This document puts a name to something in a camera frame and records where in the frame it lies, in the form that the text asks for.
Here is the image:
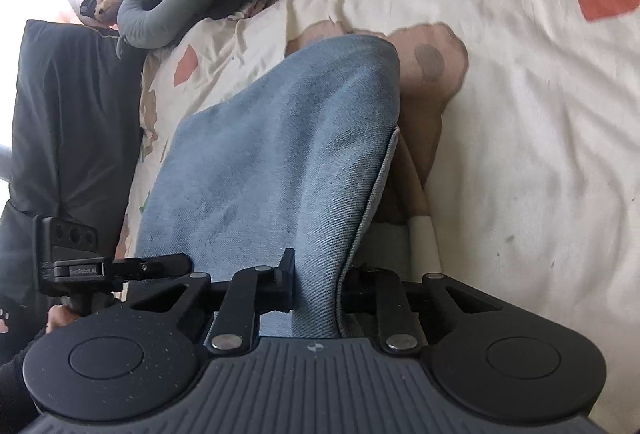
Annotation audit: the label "black paw-print sock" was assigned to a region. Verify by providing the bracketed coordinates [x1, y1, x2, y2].
[0, 295, 46, 365]

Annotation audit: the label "cream bear-print quilt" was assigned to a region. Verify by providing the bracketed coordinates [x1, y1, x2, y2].
[117, 0, 639, 433]

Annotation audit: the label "blue-grey denim pants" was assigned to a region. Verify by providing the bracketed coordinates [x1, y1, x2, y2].
[134, 35, 400, 338]

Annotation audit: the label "grey U-shaped neck pillow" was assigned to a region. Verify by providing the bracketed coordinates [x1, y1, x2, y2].
[116, 0, 214, 58]

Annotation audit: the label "brown teddy bear toy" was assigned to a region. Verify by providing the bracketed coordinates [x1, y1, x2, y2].
[79, 0, 124, 26]

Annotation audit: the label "person's left hand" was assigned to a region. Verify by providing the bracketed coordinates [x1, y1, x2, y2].
[46, 305, 80, 334]

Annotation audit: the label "dark grey pillow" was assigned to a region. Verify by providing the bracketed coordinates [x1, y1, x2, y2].
[1, 20, 145, 330]

